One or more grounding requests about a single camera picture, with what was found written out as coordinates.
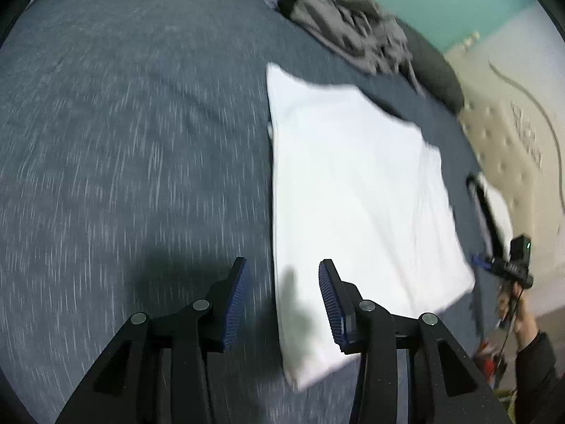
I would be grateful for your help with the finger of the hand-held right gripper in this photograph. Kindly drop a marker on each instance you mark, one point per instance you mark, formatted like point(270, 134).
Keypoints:
point(480, 259)

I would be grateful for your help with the red object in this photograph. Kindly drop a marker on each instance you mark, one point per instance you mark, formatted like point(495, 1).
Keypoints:
point(490, 360)

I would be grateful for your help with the person's right forearm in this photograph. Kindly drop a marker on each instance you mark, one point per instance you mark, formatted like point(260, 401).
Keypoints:
point(538, 375)

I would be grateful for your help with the person's right hand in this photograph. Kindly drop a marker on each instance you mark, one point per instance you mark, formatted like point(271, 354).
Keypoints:
point(525, 322)

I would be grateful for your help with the crumpled grey garment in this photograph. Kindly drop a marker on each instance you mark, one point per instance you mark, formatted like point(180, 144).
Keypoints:
point(353, 22)

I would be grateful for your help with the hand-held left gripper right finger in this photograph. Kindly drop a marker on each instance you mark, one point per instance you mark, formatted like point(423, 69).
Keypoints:
point(333, 309)

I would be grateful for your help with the dark grey duvet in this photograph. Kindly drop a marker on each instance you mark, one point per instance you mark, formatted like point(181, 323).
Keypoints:
point(432, 75)

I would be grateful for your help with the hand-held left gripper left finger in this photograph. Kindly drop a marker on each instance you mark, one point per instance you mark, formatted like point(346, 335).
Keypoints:
point(234, 309)

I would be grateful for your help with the white polo shirt black trim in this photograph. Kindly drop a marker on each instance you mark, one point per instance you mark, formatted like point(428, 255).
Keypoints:
point(353, 185)

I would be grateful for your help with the cream tufted headboard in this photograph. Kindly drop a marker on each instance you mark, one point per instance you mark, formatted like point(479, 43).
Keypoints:
point(499, 141)

